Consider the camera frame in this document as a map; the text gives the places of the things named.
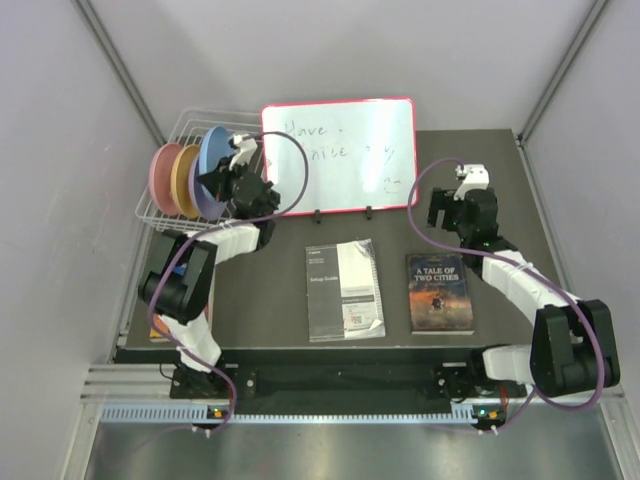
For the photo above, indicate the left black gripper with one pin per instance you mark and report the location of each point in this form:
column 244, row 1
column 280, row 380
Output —
column 220, row 179

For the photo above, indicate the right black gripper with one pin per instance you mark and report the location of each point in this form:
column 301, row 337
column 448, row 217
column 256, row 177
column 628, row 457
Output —
column 442, row 200

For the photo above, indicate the blue plate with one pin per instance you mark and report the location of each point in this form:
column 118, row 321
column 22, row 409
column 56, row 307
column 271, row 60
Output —
column 215, row 151

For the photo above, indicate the purple plate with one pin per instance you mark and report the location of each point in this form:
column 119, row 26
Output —
column 207, row 208

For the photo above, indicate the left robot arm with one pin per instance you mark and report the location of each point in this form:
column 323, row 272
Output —
column 177, row 280

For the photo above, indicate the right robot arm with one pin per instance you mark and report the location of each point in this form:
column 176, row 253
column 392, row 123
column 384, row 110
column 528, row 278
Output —
column 573, row 347

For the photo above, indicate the yellow plate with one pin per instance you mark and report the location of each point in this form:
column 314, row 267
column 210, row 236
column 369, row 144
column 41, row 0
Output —
column 179, row 181

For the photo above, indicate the pink plate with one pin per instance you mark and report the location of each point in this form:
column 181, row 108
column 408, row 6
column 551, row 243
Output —
column 159, row 178

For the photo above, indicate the red framed whiteboard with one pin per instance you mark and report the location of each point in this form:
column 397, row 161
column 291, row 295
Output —
column 341, row 156

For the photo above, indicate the Tale of Two Cities book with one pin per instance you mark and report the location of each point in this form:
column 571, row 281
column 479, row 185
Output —
column 439, row 295

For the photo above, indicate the black white setup guide booklet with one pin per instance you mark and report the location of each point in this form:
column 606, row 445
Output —
column 343, row 292

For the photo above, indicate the blue sunset cover book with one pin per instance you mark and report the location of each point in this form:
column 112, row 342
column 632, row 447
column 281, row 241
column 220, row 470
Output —
column 158, row 329

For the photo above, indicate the white wire dish rack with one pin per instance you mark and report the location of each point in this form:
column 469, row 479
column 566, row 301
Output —
column 190, row 128

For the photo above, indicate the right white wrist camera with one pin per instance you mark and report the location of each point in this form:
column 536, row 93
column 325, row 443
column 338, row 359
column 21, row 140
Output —
column 472, row 177

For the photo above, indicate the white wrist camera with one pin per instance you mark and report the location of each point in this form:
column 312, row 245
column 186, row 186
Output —
column 244, row 146
column 472, row 177

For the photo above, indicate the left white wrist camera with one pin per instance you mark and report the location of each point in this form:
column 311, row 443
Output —
column 244, row 146

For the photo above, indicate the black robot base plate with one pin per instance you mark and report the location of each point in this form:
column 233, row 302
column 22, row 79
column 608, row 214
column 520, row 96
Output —
column 345, row 381

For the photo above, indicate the grey slotted cable duct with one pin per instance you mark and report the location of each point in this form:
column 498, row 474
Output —
column 203, row 414

